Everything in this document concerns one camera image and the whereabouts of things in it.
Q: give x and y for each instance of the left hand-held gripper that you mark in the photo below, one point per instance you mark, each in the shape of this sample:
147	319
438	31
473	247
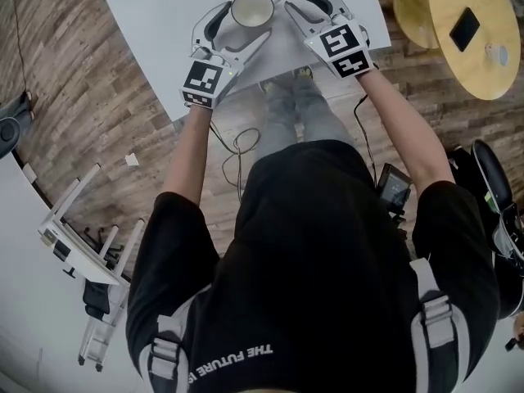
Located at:
200	78

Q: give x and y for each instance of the person's leg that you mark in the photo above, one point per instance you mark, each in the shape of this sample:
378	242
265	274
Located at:
276	129
317	117

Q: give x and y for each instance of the white metal rack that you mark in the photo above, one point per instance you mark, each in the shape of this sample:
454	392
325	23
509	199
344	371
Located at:
88	256

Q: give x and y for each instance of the person's right leg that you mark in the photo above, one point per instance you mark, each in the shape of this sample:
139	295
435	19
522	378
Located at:
317	117

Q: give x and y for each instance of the black device with screen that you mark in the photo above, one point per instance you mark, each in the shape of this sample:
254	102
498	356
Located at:
394	186

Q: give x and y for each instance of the person's black t-shirt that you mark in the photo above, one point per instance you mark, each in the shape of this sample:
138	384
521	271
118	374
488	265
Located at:
307	240

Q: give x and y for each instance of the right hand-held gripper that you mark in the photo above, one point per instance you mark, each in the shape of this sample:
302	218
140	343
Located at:
341	41

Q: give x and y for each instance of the round wooden side table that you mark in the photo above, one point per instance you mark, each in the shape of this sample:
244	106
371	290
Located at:
466	68

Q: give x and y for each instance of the black office chair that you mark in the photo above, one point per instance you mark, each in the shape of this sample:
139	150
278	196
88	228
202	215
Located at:
10	131

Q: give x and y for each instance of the small paper cup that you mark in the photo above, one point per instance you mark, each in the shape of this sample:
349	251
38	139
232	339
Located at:
497	53

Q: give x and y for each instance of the black cloth bag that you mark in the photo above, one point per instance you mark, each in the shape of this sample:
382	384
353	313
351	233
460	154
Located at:
97	299

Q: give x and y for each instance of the person's right shoe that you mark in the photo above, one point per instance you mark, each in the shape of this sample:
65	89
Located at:
303	73

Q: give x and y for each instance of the white paper scrap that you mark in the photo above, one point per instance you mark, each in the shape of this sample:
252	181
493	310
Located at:
132	160

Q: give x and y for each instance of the person's left forearm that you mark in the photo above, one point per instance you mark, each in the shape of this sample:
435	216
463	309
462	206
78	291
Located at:
188	154

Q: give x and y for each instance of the white cup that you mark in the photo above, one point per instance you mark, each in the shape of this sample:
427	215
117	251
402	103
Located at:
251	8

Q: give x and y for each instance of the person's left leg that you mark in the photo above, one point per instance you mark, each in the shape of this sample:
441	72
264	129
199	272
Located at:
276	129

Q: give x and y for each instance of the black phone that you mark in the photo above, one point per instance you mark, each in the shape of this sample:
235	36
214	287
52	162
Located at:
464	29

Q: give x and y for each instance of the round wooden stool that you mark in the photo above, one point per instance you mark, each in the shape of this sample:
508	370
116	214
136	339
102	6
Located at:
411	14

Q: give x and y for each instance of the person's shoe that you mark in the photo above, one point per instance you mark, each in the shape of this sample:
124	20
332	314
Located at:
303	73
269	86

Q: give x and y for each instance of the white table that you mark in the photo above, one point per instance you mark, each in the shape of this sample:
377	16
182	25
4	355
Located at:
163	23

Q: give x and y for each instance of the large white desk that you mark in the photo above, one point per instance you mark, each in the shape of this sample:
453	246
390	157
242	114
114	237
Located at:
28	301

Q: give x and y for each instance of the person's right forearm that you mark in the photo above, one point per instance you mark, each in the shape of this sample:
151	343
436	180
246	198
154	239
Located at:
399	133

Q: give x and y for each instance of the person's left shoe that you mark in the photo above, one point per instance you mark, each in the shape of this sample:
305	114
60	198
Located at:
269	86

